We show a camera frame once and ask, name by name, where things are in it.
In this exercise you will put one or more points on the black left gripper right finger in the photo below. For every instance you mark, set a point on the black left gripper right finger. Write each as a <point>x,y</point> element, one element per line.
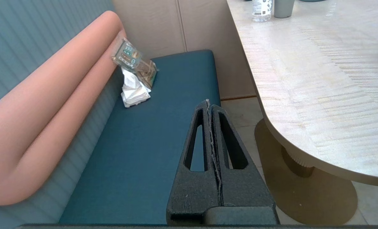
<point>243,190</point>

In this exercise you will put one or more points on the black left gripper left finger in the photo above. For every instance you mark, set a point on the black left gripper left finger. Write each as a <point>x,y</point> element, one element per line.
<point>192,194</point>

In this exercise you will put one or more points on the grey-blue cup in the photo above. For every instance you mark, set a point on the grey-blue cup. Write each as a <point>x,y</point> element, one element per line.
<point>283,8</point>

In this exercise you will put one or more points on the teal left bench sofa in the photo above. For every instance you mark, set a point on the teal left bench sofa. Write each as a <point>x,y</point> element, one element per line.
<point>144,143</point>

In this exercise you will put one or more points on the crumpled white tissue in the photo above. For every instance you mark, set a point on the crumpled white tissue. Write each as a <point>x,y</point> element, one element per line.
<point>133,90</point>

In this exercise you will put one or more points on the green snack packet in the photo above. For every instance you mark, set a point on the green snack packet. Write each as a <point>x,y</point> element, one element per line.
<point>131,58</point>

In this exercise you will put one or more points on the pink left bolster cushion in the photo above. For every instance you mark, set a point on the pink left bolster cushion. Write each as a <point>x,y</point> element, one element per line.
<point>48,95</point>

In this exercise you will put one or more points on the clear plastic bottle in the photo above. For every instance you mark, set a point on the clear plastic bottle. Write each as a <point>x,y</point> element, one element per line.
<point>261,9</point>

